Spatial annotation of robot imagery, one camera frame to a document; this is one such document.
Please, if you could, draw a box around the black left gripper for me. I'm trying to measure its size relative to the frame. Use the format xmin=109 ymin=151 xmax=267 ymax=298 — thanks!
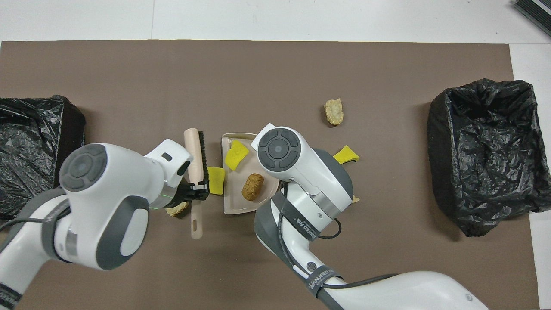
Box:
xmin=172 ymin=181 xmax=210 ymax=203

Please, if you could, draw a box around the yellow sponge piece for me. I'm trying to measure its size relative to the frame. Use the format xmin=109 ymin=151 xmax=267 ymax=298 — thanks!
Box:
xmin=208 ymin=167 xmax=226 ymax=195
xmin=224 ymin=140 xmax=250 ymax=171

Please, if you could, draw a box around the beige plastic dustpan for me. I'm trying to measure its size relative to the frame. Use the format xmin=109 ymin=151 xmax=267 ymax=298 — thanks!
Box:
xmin=221 ymin=132 xmax=281 ymax=216

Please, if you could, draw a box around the beige hand brush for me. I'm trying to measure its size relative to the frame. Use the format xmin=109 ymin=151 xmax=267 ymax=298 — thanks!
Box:
xmin=184 ymin=128 xmax=210 ymax=240

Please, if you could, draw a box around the brown bread roll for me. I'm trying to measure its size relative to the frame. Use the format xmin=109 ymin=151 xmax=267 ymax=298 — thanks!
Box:
xmin=241 ymin=173 xmax=265 ymax=202

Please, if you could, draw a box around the yellow sponge wedge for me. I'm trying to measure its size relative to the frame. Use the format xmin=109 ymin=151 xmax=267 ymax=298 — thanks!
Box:
xmin=333 ymin=145 xmax=360 ymax=165

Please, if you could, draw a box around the black bag lined bin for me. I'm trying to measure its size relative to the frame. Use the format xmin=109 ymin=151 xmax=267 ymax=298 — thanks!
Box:
xmin=427 ymin=78 xmax=551 ymax=237
xmin=0 ymin=95 xmax=87 ymax=220

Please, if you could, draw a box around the brown table mat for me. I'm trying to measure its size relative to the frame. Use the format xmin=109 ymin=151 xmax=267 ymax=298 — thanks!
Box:
xmin=0 ymin=40 xmax=540 ymax=310

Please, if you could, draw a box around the dark ribbed panel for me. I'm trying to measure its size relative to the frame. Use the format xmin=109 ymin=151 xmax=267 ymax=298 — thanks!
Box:
xmin=512 ymin=0 xmax=551 ymax=37

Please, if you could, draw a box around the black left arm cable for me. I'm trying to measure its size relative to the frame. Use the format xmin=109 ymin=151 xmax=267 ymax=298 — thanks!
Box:
xmin=0 ymin=202 xmax=71 ymax=235

